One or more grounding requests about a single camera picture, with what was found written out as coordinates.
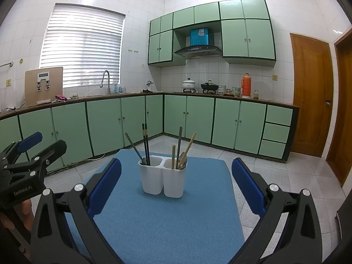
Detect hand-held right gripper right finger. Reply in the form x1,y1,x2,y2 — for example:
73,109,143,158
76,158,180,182
231,158,323,264

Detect black wok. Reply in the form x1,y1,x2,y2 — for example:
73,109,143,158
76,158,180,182
200,80,220,93

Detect green base cabinets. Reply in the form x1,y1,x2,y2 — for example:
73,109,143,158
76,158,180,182
0,92,300,175

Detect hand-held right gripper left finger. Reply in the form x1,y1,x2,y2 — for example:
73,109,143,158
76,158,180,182
30,158,122,264

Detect white two-compartment utensil holder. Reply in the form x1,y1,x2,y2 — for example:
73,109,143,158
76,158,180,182
138,156,188,198

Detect wooden door with handle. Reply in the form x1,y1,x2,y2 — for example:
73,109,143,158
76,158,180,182
290,33,334,158

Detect metal kitchen faucet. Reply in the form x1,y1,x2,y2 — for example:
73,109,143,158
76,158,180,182
100,70,111,95

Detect dark blue chopstick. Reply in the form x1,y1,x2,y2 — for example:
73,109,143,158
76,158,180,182
141,123,149,166
144,123,151,166

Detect white window blind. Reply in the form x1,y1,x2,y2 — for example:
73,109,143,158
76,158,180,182
39,3,126,88

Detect wooden chopstick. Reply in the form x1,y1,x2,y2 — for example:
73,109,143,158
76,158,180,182
178,132,197,169

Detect cardboard box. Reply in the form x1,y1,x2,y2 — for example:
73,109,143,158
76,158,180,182
24,66,64,108

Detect grey metal chopstick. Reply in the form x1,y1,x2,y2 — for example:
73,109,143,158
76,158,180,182
125,132,145,163
176,127,183,168

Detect black range hood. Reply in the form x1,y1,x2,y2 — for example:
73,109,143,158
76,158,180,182
173,45,223,59

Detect person's left hand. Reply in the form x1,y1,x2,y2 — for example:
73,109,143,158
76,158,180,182
0,198,35,233

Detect green drawer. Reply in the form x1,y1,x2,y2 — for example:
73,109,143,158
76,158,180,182
258,139,288,159
265,105,293,126
262,122,291,143

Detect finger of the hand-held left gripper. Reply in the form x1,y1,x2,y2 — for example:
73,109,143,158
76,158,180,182
0,132,44,165
27,140,68,174

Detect plain wooden door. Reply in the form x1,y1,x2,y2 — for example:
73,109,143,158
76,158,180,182
326,29,352,187

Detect blue table cloth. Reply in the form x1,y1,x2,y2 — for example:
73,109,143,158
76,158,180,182
64,148,245,264

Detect blue box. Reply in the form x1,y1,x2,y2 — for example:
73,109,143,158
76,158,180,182
190,27,212,46

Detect orange thermos flask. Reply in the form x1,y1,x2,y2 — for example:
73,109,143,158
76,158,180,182
241,73,252,98

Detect green wall cabinets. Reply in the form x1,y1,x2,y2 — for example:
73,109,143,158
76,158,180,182
148,0,276,68

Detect white cooking pot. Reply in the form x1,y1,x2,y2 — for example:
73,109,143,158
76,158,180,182
181,78,197,92

